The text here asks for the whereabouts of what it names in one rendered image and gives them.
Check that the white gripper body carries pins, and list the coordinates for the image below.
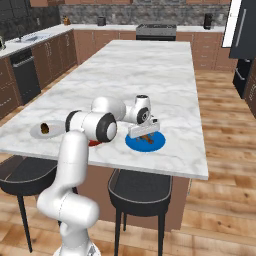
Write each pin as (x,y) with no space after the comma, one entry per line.
(144,129)

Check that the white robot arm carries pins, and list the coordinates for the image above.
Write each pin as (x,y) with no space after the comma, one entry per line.
(71,156)

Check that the brown chicken drumstick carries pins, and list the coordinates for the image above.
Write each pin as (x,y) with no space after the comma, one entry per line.
(147,139)

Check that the red bowl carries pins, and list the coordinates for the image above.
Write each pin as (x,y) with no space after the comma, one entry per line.
(94,143)

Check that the brown sweet potato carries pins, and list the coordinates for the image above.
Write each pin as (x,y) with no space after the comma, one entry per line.
(44,128)

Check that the black fridge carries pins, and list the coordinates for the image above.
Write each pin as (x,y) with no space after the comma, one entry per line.
(249,36)

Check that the blue plate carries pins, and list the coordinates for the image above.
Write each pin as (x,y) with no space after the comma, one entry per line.
(155,143)

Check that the black bar stool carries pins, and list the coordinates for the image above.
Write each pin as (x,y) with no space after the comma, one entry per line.
(140,190)
(23,175)

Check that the brown kitchen island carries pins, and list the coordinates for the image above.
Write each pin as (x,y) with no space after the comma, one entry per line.
(100,186)

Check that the grey plate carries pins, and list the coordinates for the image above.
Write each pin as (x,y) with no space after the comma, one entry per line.
(56,129)

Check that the black and steel hob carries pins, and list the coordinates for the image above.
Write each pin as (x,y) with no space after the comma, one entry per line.
(156,30)

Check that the brown base cupboards with hob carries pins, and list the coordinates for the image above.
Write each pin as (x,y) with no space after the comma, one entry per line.
(206,50)

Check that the brown tall cupboard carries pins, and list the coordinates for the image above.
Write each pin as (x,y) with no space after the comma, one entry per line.
(251,90)

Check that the brown base cupboards with dishwasher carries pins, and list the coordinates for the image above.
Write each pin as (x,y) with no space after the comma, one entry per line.
(55,55)

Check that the dark grey toaster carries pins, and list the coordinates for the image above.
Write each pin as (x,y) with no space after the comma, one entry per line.
(101,21)

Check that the black coffee machine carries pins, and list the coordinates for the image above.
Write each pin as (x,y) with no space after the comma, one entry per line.
(208,21)

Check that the black dishwasher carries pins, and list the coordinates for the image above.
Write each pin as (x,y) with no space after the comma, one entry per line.
(25,75)

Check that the brown knife block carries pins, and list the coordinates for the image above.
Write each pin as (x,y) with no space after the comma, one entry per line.
(66,21)

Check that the steel sink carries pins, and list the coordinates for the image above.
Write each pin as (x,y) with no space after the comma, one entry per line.
(29,38)

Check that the brown wall cupboards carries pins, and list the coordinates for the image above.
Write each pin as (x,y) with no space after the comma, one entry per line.
(100,1)

